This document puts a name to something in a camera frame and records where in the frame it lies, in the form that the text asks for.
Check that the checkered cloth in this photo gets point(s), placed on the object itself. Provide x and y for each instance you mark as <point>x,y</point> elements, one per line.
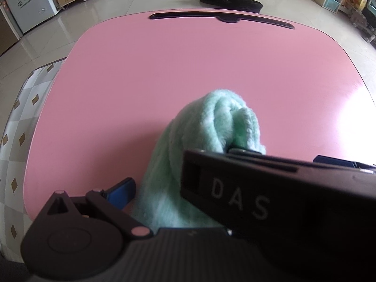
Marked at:
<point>23,117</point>

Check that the turquoise storage basket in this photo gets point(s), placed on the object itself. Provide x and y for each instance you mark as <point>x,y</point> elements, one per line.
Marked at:
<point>332,1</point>

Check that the yellow box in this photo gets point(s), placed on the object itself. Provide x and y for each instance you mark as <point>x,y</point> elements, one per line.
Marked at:
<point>355,1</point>

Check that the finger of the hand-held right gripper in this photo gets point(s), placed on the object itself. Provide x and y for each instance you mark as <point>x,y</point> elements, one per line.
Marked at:
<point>337,161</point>
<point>246,152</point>

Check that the turquoise study chair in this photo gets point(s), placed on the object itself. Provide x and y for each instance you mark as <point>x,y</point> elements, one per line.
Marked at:
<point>364,23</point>

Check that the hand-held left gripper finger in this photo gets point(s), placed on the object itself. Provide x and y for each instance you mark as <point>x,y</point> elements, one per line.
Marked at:
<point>123,192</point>

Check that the mint green towel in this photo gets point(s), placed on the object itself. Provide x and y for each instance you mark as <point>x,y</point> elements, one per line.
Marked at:
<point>191,141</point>

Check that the white chest freezer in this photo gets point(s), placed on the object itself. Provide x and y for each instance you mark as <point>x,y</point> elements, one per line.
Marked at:
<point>29,3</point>

